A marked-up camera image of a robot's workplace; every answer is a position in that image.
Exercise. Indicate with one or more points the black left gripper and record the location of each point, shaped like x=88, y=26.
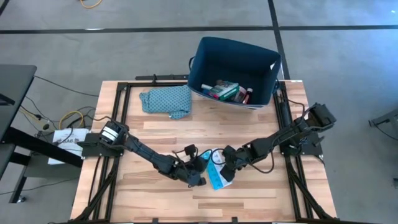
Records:
x=185, y=171

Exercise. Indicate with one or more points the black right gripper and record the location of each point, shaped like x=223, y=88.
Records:
x=247, y=155

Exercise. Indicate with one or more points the blue white weekly pill organizer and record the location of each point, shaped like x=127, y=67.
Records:
x=217, y=179

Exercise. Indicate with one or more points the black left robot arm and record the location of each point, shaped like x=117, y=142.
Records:
x=146, y=154

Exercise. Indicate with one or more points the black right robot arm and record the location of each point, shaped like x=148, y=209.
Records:
x=286, y=133

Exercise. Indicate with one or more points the navy white striped fabric basket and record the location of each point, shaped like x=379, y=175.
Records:
x=236, y=59

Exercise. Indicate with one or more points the blue flower-patterned folded cloth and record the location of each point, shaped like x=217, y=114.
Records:
x=168, y=101

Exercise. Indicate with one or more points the white printed paper sheet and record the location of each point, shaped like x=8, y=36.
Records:
x=66, y=137

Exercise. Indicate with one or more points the grey metal equipment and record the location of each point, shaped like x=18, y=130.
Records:
x=387, y=119

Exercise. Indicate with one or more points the black desk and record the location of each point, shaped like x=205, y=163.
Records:
x=15, y=84

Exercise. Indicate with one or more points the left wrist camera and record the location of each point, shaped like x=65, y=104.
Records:
x=190, y=150

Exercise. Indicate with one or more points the black aluminium table frame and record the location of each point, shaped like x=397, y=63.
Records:
x=107, y=186

